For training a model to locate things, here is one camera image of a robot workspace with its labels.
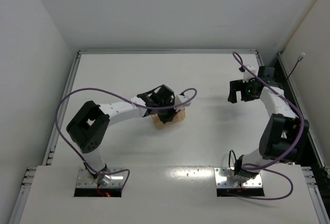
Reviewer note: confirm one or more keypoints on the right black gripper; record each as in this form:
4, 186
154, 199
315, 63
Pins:
236, 88

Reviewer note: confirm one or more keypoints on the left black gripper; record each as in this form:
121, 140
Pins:
167, 113

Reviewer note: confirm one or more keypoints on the transparent orange plastic container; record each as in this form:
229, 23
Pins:
168, 118

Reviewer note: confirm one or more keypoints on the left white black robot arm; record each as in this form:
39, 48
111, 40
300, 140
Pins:
88, 127

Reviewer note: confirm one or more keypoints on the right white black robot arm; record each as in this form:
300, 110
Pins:
284, 125

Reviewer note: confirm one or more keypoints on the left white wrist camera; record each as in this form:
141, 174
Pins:
181, 101

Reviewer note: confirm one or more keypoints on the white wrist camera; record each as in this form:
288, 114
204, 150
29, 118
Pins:
181, 101
247, 75

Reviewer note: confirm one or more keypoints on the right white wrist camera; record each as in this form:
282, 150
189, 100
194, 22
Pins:
247, 75

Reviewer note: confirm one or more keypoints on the black wall cable white plug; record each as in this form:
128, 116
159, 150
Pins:
299, 59

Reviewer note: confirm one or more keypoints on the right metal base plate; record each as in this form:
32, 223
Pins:
225, 179

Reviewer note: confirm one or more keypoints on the metal base plate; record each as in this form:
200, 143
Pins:
113, 179
225, 179

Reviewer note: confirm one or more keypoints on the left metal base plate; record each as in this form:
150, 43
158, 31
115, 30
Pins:
113, 179

